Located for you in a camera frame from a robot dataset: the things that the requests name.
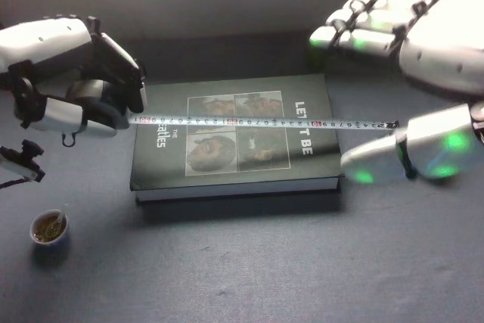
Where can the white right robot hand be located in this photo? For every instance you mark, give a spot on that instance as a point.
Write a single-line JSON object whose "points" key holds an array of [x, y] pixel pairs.
{"points": [[442, 50]]}

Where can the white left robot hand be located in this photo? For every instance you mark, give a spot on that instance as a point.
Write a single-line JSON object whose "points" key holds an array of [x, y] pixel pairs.
{"points": [[45, 39]]}

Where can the grey tape measure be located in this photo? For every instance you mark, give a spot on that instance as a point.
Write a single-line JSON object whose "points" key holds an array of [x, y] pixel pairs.
{"points": [[264, 122]]}

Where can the black Let It Be book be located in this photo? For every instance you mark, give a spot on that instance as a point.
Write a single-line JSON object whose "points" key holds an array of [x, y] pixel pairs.
{"points": [[227, 181]]}

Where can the small white spoon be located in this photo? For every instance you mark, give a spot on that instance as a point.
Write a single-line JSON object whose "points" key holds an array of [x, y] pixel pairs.
{"points": [[56, 221]]}

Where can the small bowl of soup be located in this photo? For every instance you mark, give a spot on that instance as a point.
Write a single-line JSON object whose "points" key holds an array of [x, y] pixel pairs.
{"points": [[49, 234]]}

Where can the grey table cloth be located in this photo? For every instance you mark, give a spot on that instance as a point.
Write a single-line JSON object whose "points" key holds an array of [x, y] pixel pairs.
{"points": [[264, 270]]}

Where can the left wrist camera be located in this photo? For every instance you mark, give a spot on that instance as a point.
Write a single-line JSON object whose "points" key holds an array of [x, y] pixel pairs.
{"points": [[22, 164]]}

